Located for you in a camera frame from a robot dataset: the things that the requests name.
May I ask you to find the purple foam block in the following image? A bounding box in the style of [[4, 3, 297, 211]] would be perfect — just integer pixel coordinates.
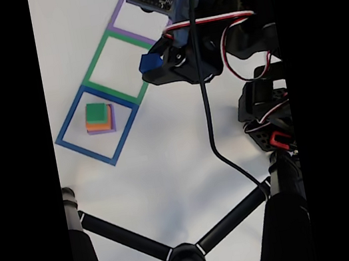
[[83, 103, 119, 137]]

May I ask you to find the blue square frame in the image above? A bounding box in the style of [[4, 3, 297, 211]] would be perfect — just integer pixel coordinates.
[[45, 76, 149, 176]]

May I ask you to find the red white servo cable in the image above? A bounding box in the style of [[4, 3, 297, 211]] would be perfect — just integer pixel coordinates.
[[155, 0, 276, 95]]

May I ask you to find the orange foam block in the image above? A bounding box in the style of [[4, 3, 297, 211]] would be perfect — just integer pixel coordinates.
[[82, 103, 116, 134]]

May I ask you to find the green square frame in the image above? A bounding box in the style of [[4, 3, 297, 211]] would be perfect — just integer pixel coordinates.
[[72, 21, 167, 115]]

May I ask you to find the small blue cube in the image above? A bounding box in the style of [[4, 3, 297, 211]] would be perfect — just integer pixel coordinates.
[[137, 51, 165, 75]]

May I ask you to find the purple square frame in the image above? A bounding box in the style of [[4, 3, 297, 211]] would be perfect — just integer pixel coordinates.
[[102, 0, 180, 54]]

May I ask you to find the red clamp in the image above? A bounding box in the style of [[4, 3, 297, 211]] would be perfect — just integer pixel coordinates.
[[268, 128, 295, 151]]

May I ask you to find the green foam block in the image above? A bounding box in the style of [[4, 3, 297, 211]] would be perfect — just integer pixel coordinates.
[[83, 99, 111, 126]]

